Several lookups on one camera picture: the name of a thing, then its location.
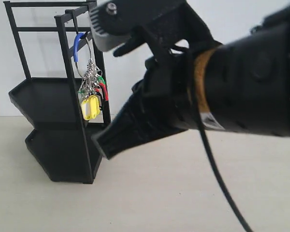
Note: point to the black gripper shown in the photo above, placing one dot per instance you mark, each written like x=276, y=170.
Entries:
x=162, y=104

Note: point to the black two-tier corner rack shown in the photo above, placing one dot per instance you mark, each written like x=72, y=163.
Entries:
x=61, y=139

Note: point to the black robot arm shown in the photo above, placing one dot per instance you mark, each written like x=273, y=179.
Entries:
x=241, y=87

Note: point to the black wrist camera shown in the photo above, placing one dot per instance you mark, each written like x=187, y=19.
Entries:
x=168, y=21

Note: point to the colourful key tag bunch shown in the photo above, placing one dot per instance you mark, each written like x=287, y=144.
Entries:
x=92, y=91

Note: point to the black metal hook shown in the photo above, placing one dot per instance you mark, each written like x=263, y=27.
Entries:
x=74, y=15

